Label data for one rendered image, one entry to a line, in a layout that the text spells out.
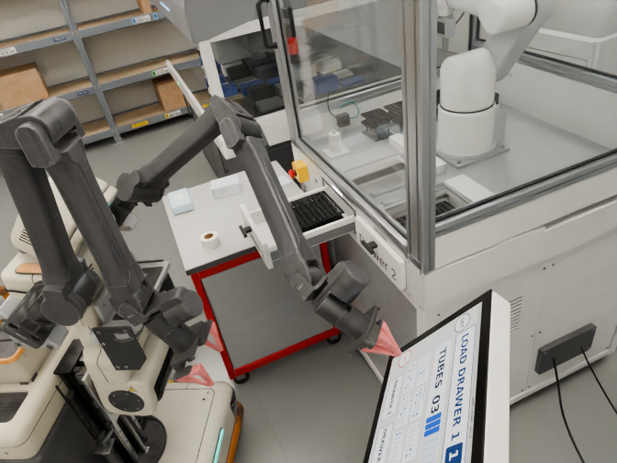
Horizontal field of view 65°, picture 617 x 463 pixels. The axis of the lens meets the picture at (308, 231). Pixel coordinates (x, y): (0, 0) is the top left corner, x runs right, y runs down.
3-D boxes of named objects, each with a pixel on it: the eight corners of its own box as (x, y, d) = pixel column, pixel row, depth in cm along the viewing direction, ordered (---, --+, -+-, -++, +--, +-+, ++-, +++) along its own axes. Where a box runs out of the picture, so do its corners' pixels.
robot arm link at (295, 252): (246, 134, 118) (214, 127, 109) (262, 120, 115) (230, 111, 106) (316, 295, 107) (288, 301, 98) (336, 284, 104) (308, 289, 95)
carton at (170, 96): (165, 112, 506) (156, 86, 490) (159, 104, 530) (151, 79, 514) (202, 101, 517) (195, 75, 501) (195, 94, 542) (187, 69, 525)
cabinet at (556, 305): (426, 462, 184) (425, 315, 138) (319, 299, 265) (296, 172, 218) (615, 364, 206) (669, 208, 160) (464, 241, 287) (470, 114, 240)
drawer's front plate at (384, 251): (401, 291, 145) (399, 263, 138) (356, 242, 167) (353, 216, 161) (406, 289, 145) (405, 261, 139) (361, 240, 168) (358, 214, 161)
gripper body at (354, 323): (383, 309, 101) (354, 288, 101) (372, 344, 94) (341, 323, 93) (365, 322, 106) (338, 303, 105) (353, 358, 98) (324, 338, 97)
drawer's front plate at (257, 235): (268, 270, 162) (262, 244, 156) (245, 228, 185) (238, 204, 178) (274, 268, 162) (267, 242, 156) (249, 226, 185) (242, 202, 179)
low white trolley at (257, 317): (233, 395, 222) (185, 270, 178) (205, 310, 271) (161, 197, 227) (345, 345, 236) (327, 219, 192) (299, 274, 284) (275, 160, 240)
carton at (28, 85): (4, 110, 442) (-13, 80, 426) (5, 101, 466) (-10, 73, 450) (50, 97, 453) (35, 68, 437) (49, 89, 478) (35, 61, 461)
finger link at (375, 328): (411, 339, 100) (375, 314, 99) (406, 367, 94) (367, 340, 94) (392, 353, 104) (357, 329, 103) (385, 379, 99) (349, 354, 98)
